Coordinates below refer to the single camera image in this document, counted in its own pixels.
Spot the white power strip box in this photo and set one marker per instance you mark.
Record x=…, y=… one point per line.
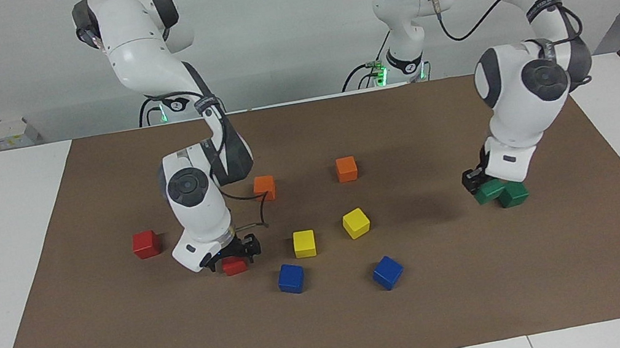
x=5, y=135

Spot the yellow wooden block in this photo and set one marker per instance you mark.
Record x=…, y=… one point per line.
x=356, y=223
x=304, y=243

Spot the red wooden block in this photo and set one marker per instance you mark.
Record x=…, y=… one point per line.
x=145, y=244
x=234, y=267

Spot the green wooden block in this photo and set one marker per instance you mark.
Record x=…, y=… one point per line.
x=515, y=195
x=488, y=192

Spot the orange wooden block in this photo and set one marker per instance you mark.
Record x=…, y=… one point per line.
x=265, y=188
x=346, y=169

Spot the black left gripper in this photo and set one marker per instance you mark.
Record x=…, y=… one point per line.
x=478, y=173

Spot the blue wooden block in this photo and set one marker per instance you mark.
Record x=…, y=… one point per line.
x=388, y=272
x=291, y=278

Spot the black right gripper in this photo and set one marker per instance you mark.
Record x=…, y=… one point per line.
x=241, y=247

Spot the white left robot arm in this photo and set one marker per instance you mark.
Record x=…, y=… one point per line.
x=515, y=116

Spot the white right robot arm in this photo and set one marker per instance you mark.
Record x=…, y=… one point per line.
x=197, y=210

